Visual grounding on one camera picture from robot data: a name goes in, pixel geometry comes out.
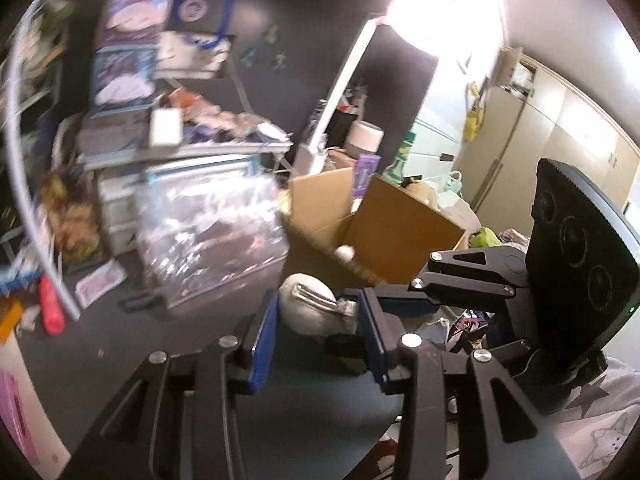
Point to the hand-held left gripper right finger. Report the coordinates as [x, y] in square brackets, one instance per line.
[374, 340]

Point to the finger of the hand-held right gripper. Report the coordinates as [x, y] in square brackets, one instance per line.
[475, 265]
[345, 347]

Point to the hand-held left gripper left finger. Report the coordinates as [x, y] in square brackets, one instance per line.
[262, 345]

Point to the brown cardboard box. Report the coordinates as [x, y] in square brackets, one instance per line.
[400, 240]

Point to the green soft item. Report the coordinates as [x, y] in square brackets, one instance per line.
[484, 237]

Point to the white plastic bag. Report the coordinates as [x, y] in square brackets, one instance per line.
[457, 205]

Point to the clear plastic bag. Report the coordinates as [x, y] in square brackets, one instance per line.
[210, 240]

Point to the green glass bottle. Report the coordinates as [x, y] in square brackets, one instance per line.
[400, 165]

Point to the black pen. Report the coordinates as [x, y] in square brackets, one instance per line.
[142, 301]

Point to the purple packet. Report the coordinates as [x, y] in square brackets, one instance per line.
[366, 176]

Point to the yellow hanging bag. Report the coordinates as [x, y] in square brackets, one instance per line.
[472, 120]

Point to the beige wardrobe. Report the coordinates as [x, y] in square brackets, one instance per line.
[560, 125]

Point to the star print blanket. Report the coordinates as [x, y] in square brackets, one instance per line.
[600, 425]

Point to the white capped bottle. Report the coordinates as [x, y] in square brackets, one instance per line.
[365, 137]

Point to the white paper packet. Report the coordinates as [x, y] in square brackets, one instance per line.
[100, 284]

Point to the black pen holder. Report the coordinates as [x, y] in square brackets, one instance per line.
[345, 127]

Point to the white drawer organizer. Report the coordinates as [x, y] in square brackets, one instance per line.
[117, 215]

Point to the white hanging pouch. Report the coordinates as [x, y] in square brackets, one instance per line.
[517, 72]

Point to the white desk riser shelf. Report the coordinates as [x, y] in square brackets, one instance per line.
[200, 152]

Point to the red bottle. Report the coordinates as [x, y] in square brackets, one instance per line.
[51, 305]

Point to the white desk lamp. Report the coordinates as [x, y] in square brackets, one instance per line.
[345, 85]

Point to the brown printed figure box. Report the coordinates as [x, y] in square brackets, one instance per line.
[75, 220]

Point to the white small box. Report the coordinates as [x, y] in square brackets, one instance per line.
[166, 127]

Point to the orange small box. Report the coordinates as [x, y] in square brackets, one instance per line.
[9, 320]

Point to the pink plastic case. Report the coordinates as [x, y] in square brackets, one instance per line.
[15, 410]

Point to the blue character box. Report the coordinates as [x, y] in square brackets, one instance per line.
[122, 80]

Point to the round purple badge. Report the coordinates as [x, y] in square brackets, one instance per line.
[194, 8]

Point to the purple character box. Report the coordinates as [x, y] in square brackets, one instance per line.
[135, 12]

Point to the blue picture frame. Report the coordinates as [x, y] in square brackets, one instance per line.
[200, 169]

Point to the small wall sticker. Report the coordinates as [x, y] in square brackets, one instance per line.
[271, 34]
[248, 52]
[278, 60]

